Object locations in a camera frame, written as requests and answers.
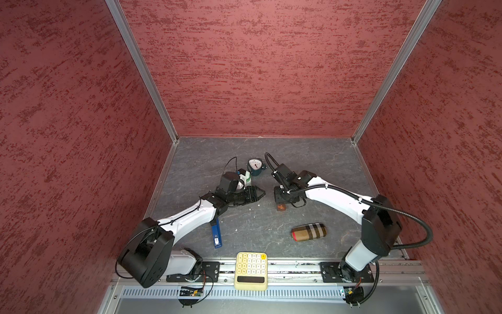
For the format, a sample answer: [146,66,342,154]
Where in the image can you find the yellow calculator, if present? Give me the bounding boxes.
[234,252,268,291]

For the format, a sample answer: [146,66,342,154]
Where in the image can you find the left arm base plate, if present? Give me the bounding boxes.
[166,261,221,283]

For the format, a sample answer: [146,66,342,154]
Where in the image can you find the teal dial kitchen scale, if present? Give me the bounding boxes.
[247,158,267,177]

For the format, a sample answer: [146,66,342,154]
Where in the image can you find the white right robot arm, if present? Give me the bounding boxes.
[272,164,402,282]

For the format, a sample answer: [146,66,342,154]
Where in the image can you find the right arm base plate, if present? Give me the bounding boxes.
[319,262,374,284]

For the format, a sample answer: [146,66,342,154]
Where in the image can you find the green capped pill bottle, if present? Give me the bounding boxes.
[238,168,252,189]

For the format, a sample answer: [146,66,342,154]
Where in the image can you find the aluminium corner post right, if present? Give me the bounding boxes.
[352,0,442,146]

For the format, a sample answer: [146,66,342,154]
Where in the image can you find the black corrugated right cable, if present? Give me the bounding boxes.
[264,152,434,305]

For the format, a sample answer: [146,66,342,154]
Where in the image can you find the plaid checkered pouch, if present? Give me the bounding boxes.
[291,222,328,242]

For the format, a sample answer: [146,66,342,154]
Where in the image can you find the aluminium corner post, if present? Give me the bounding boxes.
[105,0,179,145]
[352,0,442,146]

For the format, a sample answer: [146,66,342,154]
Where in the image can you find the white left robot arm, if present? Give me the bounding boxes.
[116,171,266,288]

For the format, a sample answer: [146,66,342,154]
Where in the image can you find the aluminium corner post left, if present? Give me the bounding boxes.
[105,0,179,145]

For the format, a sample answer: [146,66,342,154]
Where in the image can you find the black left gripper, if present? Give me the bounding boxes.
[227,185,267,204]

